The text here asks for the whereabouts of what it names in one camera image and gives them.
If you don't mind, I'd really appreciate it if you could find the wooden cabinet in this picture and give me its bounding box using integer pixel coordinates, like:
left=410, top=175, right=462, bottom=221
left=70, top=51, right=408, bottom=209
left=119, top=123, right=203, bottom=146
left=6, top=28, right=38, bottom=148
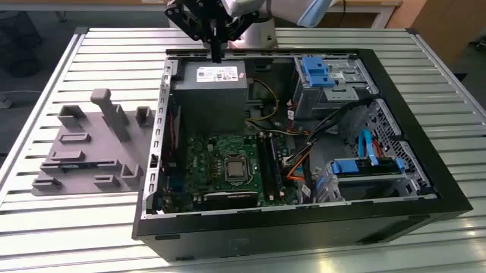
left=412, top=0, right=486, bottom=67

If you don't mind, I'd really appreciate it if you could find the orange yellow wire bundle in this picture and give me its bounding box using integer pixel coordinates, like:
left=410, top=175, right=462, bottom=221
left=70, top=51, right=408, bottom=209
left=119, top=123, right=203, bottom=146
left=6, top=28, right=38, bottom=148
left=285, top=159, right=308, bottom=183

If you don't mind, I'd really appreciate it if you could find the installed RAM stick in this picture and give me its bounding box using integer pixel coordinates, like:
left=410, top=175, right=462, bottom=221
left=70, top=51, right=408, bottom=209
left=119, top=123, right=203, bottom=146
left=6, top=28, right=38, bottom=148
left=268, top=136, right=286, bottom=197

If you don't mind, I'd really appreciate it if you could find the green motherboard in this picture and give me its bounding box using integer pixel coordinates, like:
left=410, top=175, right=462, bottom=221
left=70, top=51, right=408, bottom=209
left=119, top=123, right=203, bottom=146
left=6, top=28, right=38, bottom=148
left=162, top=132, right=308, bottom=213

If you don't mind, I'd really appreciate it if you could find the black PC case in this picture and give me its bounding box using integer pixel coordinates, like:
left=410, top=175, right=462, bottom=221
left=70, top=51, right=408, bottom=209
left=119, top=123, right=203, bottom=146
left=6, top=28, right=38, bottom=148
left=131, top=48, right=476, bottom=262

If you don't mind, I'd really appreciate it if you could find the black RAM slot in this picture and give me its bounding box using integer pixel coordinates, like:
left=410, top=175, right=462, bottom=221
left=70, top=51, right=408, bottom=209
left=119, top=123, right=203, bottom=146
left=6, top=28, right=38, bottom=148
left=257, top=132, right=277, bottom=202

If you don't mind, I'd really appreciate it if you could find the black cable bundle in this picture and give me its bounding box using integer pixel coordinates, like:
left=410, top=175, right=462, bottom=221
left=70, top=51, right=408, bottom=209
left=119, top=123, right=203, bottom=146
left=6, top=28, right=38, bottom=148
left=284, top=98, right=376, bottom=166

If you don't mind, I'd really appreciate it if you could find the silver disk bay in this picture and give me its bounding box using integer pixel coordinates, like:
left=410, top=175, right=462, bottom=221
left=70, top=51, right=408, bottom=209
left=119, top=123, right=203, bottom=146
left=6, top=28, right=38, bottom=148
left=326, top=159, right=438, bottom=204

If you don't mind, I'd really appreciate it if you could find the white framed wooden desk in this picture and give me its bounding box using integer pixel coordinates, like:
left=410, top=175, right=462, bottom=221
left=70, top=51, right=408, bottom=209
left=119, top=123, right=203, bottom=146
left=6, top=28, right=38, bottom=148
left=0, top=0, right=404, bottom=29

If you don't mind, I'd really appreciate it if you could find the silver CPU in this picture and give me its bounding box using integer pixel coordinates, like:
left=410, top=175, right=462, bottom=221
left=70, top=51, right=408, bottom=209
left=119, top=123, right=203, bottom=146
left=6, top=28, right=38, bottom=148
left=226, top=161, right=248, bottom=177

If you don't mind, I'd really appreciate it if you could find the grey parts rack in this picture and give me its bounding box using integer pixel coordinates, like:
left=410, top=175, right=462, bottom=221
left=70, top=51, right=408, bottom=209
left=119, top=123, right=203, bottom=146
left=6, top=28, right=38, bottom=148
left=31, top=88, right=159, bottom=197

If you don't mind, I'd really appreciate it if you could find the silver drive cage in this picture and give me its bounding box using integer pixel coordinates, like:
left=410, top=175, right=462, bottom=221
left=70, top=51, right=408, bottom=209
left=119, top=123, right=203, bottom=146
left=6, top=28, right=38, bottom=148
left=292, top=55, right=381, bottom=120

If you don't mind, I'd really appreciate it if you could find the hard disk in blue carrier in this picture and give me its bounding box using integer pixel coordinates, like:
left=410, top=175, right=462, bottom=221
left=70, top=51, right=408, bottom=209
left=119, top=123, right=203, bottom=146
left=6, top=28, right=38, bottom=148
left=329, top=158, right=406, bottom=179

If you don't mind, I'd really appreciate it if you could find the blue flat data cable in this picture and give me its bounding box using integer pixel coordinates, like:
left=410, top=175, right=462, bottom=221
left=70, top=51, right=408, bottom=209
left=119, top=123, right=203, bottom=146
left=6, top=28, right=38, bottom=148
left=358, top=129, right=382, bottom=167

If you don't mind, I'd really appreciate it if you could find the grey power supply unit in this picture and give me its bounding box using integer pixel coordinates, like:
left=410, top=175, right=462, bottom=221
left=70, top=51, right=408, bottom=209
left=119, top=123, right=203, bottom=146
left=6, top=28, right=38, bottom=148
left=171, top=59, right=252, bottom=138

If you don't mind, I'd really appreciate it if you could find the black graphics card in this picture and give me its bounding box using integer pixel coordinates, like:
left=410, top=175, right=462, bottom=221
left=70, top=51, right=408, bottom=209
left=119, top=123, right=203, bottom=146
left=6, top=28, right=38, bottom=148
left=201, top=189, right=261, bottom=210

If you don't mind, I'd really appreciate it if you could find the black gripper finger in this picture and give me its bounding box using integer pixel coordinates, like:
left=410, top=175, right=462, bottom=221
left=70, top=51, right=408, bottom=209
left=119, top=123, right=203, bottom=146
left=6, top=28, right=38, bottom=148
left=163, top=0, right=218, bottom=63
left=217, top=15, right=254, bottom=64

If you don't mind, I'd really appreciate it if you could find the blue drive cage clip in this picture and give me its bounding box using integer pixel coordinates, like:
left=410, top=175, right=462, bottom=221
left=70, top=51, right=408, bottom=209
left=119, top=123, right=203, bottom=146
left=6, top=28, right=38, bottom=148
left=302, top=56, right=338, bottom=88

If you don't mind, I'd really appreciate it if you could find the black mesh waste basket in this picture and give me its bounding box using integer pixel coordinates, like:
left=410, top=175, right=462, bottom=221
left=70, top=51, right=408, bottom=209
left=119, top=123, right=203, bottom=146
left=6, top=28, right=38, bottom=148
left=0, top=11, right=43, bottom=78

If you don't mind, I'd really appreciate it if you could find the blue expansion slot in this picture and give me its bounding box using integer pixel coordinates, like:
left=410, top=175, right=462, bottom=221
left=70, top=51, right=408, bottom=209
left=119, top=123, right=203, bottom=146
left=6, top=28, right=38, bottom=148
left=169, top=176, right=187, bottom=195

